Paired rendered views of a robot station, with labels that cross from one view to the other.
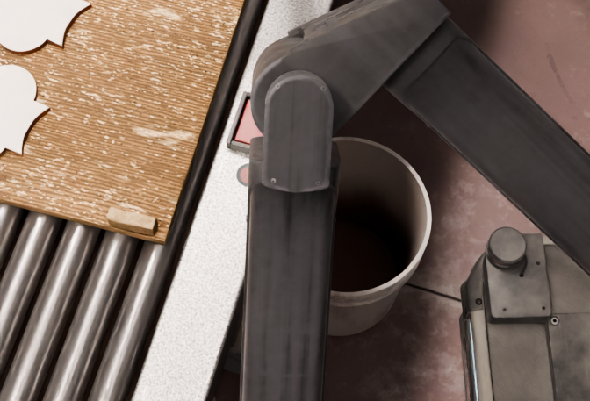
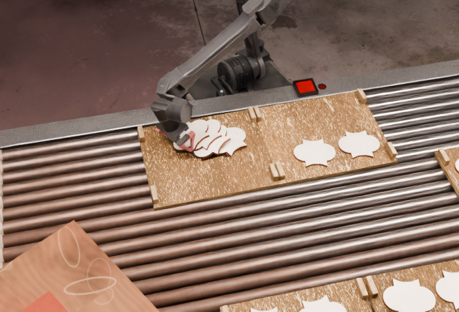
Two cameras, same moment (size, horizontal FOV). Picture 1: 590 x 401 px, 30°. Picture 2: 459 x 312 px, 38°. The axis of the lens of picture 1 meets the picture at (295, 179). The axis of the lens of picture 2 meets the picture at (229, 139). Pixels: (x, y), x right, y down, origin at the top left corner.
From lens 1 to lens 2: 2.30 m
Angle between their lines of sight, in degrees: 56
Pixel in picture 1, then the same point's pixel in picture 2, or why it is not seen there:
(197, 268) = (358, 85)
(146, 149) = (337, 106)
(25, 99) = (348, 138)
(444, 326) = not seen: hidden behind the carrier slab
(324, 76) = not seen: outside the picture
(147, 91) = (318, 114)
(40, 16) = (317, 149)
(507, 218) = not seen: hidden behind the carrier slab
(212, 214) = (340, 89)
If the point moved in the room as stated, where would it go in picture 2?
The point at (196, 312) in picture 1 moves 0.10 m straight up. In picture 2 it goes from (369, 80) to (374, 60)
